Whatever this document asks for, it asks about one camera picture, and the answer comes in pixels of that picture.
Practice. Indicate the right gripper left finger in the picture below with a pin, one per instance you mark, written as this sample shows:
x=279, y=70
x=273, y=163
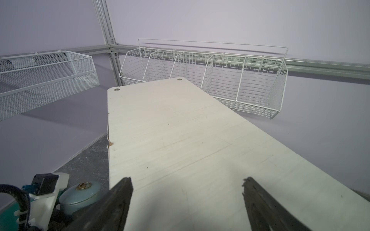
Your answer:
x=108, y=214

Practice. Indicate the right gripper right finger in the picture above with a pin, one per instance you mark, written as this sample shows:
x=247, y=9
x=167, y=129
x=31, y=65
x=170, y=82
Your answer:
x=265, y=213

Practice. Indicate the light blue canister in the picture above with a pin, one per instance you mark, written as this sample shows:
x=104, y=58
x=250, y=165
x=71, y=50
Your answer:
x=79, y=196

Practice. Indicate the white two-tier shelf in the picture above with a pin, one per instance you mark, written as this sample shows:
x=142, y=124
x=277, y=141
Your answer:
x=188, y=156

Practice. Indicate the green work glove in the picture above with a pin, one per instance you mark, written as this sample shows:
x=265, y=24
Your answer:
x=8, y=221

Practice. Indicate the white mesh basket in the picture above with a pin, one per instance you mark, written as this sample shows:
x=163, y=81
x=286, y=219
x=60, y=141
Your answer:
x=30, y=81

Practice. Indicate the long white wire basket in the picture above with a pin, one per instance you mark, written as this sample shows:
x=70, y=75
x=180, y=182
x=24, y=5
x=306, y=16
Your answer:
x=249, y=78

